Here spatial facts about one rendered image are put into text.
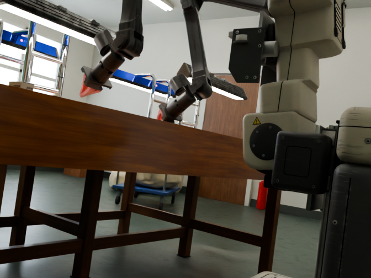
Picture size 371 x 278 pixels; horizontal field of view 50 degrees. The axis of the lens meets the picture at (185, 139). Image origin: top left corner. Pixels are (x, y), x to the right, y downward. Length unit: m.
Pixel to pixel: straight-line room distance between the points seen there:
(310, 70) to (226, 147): 0.68
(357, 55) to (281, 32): 4.89
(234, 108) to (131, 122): 5.19
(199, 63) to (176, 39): 5.82
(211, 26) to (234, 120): 1.72
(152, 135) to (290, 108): 0.48
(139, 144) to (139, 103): 6.20
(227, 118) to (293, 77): 5.27
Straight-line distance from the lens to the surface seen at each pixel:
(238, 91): 2.41
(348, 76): 6.02
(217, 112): 6.52
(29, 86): 1.08
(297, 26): 1.20
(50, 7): 1.48
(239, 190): 6.25
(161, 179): 4.59
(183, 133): 1.47
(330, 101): 5.99
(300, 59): 1.18
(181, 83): 1.52
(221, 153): 1.71
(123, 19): 1.29
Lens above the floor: 0.66
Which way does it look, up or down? 2 degrees up
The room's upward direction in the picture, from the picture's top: 8 degrees clockwise
